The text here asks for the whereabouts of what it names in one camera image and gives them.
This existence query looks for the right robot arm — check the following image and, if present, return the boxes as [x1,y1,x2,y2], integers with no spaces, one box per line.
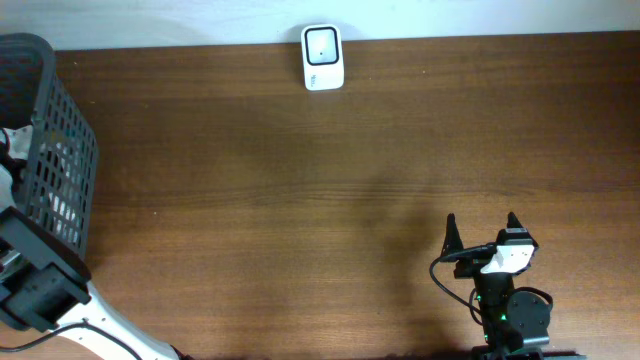
[429,213,553,359]

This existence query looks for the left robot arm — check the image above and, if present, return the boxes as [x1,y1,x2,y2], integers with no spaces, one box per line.
[1,125,183,359]

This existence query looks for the white barcode scanner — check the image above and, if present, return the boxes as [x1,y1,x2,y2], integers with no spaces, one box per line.
[300,24,345,91]

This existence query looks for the items inside basket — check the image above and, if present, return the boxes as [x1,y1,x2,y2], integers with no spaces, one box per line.
[46,143,86,250]

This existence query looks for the grey plastic basket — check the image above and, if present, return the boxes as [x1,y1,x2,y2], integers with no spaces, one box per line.
[1,33,99,258]

